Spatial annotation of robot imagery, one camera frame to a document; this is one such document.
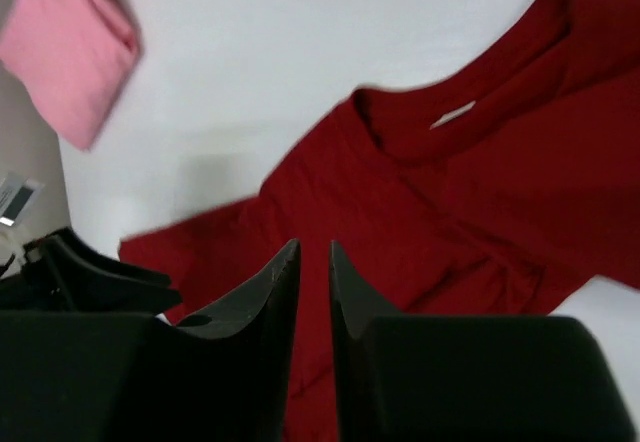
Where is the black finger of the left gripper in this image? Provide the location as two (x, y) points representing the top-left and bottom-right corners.
(39, 227), (182, 312)

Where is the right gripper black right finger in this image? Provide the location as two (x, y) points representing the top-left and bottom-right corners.
(329, 243), (638, 441)

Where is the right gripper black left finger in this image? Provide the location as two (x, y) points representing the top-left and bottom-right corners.
(1, 237), (301, 441)

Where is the dark red t shirt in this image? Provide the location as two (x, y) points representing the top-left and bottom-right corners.
(119, 0), (639, 441)

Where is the light pink t shirt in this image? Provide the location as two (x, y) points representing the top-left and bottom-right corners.
(1, 0), (139, 150)

